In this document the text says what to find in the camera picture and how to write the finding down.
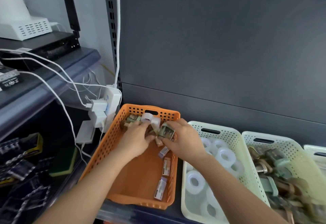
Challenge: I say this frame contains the person's right hand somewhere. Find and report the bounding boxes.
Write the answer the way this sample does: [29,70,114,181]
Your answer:
[158,118,205,164]

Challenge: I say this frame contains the person's left hand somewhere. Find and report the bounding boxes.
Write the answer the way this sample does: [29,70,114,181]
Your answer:
[119,122,156,158]

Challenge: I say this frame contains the green tape dispenser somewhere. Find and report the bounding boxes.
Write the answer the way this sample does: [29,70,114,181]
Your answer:
[123,114,142,127]
[157,123,177,141]

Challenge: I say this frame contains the single white tape roll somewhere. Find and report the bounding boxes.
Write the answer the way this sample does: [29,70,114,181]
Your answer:
[140,113,153,125]
[151,117,161,133]

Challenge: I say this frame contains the person's left forearm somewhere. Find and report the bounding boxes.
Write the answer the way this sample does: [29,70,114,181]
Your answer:
[34,149,139,224]

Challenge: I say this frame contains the person's right forearm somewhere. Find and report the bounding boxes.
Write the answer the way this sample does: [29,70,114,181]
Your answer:
[178,152,289,224]

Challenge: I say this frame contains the orange perforated plastic basket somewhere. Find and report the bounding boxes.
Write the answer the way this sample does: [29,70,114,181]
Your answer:
[78,103,181,210]

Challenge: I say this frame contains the white power strip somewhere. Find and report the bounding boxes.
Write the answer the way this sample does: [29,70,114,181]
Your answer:
[101,85,123,133]

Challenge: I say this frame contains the white plug charger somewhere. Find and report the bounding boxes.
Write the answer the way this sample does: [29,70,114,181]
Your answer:
[88,111,107,128]
[86,99,108,112]

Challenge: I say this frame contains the pile of clear tape rolls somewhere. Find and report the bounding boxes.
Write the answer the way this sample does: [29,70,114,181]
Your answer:
[184,137,246,223]

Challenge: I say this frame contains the white flat power adapter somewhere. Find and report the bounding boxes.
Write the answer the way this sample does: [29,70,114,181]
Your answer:
[76,120,96,144]

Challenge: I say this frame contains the pale green basket, tape rolls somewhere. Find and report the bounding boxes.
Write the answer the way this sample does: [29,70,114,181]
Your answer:
[180,121,271,224]

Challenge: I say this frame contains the green yellow sponge pad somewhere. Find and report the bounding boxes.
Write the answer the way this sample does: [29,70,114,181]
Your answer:
[49,146,78,178]

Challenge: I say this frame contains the grey slotted shelf upright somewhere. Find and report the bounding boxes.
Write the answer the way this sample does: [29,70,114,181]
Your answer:
[103,0,123,105]

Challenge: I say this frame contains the pile of tape dispensers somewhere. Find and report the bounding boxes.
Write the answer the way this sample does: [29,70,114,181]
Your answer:
[247,145,326,224]

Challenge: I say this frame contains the pale green basket, tape dispensers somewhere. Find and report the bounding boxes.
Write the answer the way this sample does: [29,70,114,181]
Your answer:
[241,131,326,224]

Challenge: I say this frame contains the pile of black binder clips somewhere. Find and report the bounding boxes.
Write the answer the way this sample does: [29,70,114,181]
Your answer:
[0,133,55,224]

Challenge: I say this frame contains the black router with antenna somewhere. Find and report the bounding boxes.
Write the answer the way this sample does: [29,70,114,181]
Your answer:
[0,0,81,71]

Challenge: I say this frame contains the pale green plastic basket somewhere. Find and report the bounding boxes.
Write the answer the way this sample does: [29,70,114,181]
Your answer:
[303,145,326,173]

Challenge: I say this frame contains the black labelled power adapter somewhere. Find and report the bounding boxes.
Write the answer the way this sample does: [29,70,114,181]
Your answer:
[0,69,25,91]

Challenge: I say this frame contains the white vented device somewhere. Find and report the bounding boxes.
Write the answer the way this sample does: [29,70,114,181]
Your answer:
[0,0,53,41]

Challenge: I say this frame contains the thin white cable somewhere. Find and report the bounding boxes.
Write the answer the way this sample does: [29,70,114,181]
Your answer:
[18,71,88,164]
[0,49,88,107]

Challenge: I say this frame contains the thick white power cable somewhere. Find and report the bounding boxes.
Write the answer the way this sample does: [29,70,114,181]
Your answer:
[113,0,122,87]

